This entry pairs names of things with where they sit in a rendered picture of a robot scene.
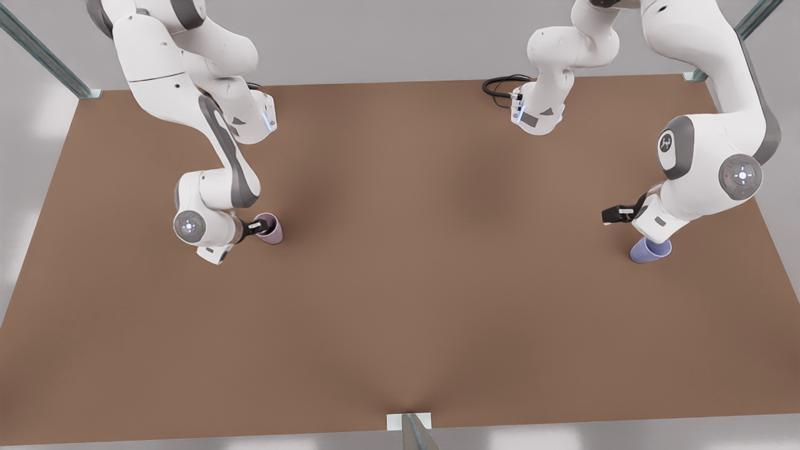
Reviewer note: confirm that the purple cup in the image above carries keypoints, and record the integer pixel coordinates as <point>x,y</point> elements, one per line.
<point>650,250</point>

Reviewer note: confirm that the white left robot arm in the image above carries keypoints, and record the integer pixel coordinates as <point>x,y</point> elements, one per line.
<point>706,150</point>

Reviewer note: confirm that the pink cup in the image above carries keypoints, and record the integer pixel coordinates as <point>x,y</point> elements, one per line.
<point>271,230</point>

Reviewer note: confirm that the silver frame post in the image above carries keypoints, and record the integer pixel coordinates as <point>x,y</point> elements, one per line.
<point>44,53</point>
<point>412,431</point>
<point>737,34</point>

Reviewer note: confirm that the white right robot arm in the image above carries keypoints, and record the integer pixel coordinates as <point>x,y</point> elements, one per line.
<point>164,81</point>

